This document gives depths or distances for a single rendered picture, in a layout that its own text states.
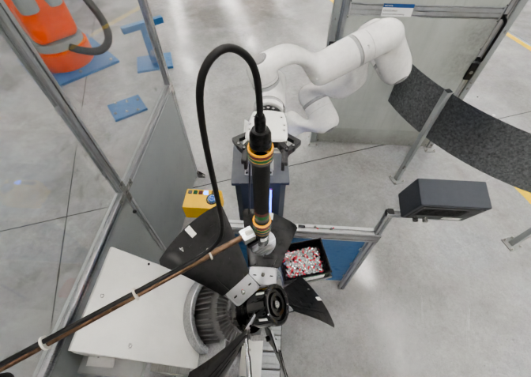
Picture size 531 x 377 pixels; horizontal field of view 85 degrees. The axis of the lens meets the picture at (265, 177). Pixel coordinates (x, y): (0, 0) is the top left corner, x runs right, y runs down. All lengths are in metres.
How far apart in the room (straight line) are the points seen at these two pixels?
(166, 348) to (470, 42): 2.59
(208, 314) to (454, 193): 0.98
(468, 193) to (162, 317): 1.16
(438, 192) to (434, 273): 1.38
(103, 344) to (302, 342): 1.47
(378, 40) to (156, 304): 0.98
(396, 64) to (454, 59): 1.73
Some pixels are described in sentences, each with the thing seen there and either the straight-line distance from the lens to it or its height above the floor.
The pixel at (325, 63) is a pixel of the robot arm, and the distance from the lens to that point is 0.84.
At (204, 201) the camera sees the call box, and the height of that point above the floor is 1.07.
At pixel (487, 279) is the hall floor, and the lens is 2.79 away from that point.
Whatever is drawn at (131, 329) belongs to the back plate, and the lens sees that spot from 0.98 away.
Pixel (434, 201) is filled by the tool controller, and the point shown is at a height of 1.23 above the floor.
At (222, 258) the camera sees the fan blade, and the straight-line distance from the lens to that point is 0.88.
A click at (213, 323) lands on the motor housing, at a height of 1.17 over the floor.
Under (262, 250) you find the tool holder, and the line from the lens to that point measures 0.76.
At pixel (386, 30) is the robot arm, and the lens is 0.92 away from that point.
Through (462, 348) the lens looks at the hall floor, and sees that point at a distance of 2.51.
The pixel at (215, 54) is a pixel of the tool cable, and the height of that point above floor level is 1.98.
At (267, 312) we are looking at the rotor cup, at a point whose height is 1.26.
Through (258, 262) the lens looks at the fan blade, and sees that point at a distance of 1.04.
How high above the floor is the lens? 2.15
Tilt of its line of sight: 53 degrees down
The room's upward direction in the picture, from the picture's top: straight up
